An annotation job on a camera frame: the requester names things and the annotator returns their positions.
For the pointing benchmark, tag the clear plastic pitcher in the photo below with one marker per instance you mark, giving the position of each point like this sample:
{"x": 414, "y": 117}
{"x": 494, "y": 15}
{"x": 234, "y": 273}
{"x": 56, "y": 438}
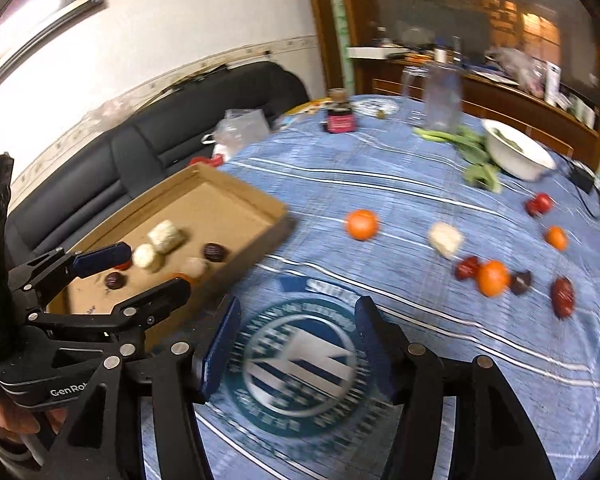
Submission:
{"x": 441, "y": 96}

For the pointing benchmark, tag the blue plaid tablecloth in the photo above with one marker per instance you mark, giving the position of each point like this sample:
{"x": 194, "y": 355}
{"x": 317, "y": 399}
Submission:
{"x": 299, "y": 400}

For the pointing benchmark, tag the orange tangerine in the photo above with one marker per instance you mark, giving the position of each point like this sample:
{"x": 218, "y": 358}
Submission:
{"x": 492, "y": 278}
{"x": 557, "y": 238}
{"x": 362, "y": 224}

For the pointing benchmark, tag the white bowl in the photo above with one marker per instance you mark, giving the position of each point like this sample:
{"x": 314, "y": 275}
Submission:
{"x": 515, "y": 152}

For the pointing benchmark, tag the plastic bag on sideboard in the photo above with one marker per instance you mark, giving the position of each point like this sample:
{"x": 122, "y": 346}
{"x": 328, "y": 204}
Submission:
{"x": 529, "y": 72}

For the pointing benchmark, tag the black power adapter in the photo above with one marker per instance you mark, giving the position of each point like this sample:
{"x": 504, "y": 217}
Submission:
{"x": 582, "y": 178}

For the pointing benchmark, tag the white sponge cube in box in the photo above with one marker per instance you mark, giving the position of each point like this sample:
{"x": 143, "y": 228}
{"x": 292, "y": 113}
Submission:
{"x": 146, "y": 257}

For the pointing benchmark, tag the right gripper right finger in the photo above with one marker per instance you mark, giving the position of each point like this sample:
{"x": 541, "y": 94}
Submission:
{"x": 385, "y": 347}

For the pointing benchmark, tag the cardboard box tray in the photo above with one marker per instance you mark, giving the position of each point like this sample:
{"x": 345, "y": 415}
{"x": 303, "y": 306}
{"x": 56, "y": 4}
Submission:
{"x": 208, "y": 206}

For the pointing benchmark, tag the dark jujube on table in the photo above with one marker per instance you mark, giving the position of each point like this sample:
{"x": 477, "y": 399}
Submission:
{"x": 115, "y": 280}

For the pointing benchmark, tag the red cherry tomato far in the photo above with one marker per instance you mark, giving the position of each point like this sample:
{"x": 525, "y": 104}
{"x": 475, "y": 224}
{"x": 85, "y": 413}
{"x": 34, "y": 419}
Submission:
{"x": 543, "y": 203}

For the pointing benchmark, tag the dark purple plum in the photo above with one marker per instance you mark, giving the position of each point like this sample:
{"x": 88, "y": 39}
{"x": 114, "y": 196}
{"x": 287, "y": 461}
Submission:
{"x": 520, "y": 282}

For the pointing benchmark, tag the large red jujube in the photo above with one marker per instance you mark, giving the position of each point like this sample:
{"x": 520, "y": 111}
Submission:
{"x": 563, "y": 297}

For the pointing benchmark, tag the dark jujube in box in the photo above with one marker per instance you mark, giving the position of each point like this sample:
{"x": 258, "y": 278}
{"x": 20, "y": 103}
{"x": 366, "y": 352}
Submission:
{"x": 214, "y": 252}

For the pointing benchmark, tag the clear plastic bag on sofa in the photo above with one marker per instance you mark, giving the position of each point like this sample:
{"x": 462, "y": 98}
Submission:
{"x": 237, "y": 130}

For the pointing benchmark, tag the person's left hand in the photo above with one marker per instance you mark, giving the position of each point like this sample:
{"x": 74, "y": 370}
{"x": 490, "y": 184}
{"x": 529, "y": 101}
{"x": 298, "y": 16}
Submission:
{"x": 16, "y": 422}

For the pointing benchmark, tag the black leather sofa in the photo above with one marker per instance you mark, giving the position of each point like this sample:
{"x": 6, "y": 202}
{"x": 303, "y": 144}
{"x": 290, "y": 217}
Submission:
{"x": 150, "y": 146}

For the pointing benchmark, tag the red jujube by tangerine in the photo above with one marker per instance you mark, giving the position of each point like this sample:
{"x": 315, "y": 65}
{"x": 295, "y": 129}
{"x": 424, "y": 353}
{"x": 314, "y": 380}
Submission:
{"x": 467, "y": 268}

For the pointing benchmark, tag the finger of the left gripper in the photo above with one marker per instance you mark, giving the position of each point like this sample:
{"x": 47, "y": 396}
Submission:
{"x": 36, "y": 283}
{"x": 150, "y": 307}

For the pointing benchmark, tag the wooden sideboard cabinet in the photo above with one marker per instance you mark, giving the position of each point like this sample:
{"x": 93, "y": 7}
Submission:
{"x": 564, "y": 34}

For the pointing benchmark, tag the green leafy vegetable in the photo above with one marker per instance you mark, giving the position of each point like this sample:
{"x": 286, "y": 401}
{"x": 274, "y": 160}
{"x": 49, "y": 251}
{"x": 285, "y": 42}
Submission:
{"x": 481, "y": 171}

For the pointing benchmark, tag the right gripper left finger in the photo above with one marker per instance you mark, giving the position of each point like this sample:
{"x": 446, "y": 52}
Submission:
{"x": 214, "y": 339}

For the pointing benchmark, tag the small dark red fruit far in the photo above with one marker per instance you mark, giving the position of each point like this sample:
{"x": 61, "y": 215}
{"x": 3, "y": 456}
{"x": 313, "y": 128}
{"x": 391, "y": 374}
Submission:
{"x": 531, "y": 208}

